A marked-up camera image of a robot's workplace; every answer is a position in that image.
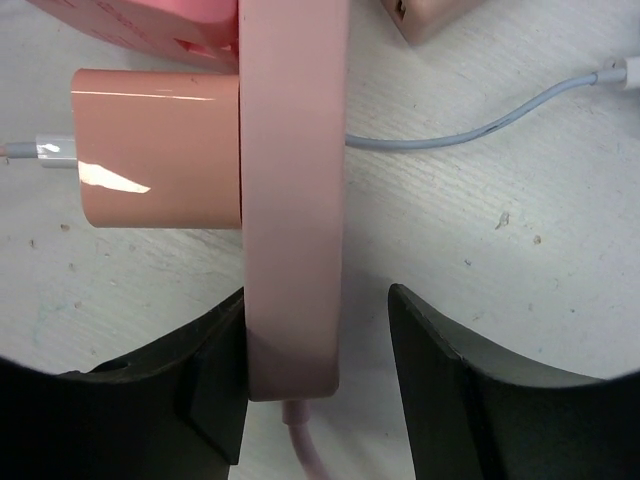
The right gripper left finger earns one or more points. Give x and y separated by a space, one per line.
172 409

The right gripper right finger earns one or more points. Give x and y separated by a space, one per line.
477 410

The hot pink plug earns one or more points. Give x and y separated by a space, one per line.
202 33

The salmon charger plug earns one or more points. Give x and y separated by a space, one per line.
158 149

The pink power strip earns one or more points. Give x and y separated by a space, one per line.
292 124

